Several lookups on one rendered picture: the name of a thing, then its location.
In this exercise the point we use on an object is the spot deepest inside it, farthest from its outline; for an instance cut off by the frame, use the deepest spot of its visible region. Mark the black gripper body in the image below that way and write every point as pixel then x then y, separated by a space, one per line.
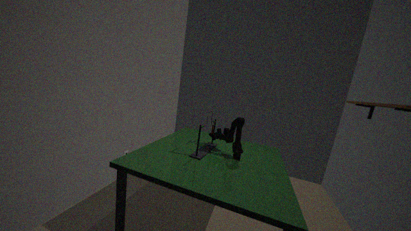
pixel 215 136

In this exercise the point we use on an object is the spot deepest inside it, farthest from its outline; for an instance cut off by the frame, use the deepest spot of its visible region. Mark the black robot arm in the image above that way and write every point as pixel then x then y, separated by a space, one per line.
pixel 228 136

